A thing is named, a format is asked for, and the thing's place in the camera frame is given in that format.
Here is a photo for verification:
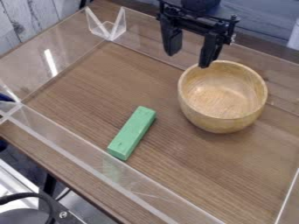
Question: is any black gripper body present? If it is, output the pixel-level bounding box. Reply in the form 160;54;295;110
156;0;240;45

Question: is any brown wooden bowl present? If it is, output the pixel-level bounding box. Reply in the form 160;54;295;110
178;60;269;134

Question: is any clear acrylic enclosure wall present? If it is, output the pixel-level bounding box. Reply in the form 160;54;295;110
0;0;299;224

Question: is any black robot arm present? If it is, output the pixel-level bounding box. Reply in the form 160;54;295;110
156;0;239;68

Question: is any black table leg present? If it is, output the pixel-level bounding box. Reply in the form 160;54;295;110
43;174;58;196

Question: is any green rectangular block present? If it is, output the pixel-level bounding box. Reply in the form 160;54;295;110
107;106;156;160

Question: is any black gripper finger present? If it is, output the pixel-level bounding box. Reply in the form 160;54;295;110
160;15;183;56
199;32;223;68

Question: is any black cable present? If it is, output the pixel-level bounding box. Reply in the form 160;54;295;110
0;192;58;224

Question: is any black metal bracket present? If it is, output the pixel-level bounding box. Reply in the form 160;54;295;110
39;194;87;224

